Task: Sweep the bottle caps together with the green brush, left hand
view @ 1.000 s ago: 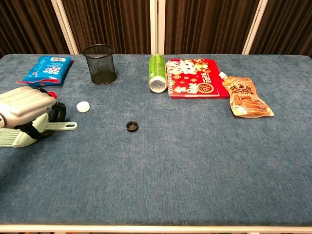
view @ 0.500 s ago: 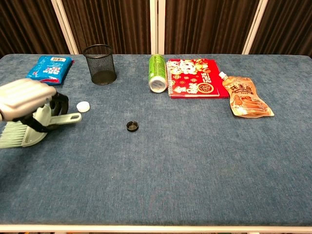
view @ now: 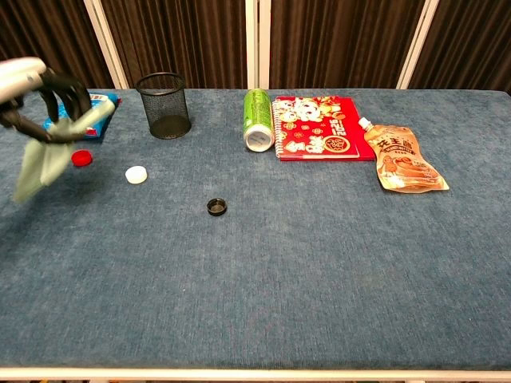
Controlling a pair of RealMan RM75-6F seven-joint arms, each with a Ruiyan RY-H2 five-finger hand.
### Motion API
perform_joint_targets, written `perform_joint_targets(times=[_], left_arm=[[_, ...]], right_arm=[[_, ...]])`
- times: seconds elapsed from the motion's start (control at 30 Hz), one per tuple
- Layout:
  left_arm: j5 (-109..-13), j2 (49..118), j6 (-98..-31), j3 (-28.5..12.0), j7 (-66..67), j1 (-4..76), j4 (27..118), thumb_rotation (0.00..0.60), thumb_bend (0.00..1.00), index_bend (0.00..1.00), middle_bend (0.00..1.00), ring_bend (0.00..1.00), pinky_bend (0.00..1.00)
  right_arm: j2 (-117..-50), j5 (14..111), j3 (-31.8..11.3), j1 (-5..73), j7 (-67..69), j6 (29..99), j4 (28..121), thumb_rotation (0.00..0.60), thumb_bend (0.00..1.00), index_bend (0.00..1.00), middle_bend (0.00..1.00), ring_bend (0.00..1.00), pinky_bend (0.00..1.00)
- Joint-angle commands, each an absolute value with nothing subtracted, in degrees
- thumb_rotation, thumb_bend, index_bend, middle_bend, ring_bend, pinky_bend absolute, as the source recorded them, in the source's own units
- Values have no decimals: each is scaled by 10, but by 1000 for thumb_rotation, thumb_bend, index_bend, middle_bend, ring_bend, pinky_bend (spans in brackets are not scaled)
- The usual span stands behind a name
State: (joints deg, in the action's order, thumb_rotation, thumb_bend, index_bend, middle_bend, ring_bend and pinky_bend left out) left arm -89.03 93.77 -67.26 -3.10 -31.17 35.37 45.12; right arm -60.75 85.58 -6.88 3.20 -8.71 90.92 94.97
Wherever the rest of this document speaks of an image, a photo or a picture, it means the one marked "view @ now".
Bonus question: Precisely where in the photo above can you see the red spiral notebook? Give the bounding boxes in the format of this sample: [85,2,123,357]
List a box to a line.
[271,96,376,163]

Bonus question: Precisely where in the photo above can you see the black mesh pen holder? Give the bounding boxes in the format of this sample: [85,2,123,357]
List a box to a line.
[135,72,192,140]

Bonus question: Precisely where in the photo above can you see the blue snack bag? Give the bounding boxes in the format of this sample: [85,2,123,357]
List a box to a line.
[42,92,122,140]

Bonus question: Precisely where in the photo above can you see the dark brown pleated curtain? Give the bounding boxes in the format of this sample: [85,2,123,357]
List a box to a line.
[0,0,511,96]

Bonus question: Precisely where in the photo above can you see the brown spouted sauce pouch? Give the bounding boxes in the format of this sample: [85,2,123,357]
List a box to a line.
[358,116,450,195]

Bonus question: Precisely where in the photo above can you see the green beverage can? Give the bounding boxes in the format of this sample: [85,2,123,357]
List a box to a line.
[243,88,275,153]

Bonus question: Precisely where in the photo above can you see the black bottle cap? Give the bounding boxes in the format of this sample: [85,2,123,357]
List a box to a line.
[206,198,228,217]

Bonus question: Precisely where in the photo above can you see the white bottle cap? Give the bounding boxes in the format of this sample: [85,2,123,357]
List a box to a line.
[125,165,149,185]

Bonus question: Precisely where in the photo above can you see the red bottle cap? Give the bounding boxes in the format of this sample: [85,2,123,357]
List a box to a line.
[70,149,94,168]

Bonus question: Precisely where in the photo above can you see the white screen frame post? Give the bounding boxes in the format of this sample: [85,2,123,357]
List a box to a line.
[395,0,441,90]
[244,0,272,90]
[83,0,129,90]

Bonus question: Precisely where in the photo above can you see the blue fabric table cover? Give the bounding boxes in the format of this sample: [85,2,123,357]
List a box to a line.
[0,88,511,370]

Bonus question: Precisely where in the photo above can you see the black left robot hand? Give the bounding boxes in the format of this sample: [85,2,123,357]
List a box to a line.
[0,68,93,144]

